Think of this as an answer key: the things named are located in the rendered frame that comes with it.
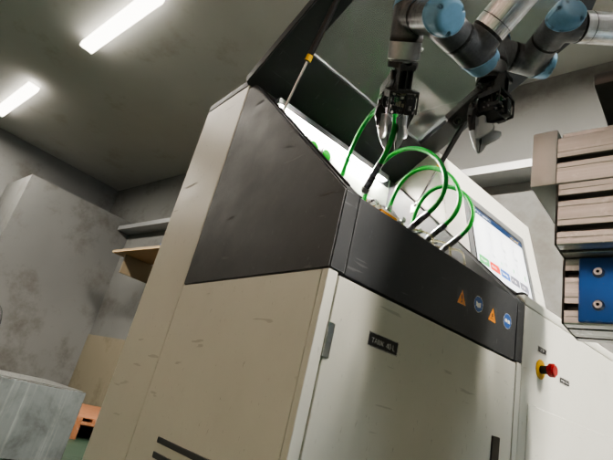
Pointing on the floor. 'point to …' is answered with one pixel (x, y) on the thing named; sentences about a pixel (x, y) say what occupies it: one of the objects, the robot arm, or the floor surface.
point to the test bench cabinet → (243, 371)
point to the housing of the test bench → (164, 285)
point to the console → (539, 350)
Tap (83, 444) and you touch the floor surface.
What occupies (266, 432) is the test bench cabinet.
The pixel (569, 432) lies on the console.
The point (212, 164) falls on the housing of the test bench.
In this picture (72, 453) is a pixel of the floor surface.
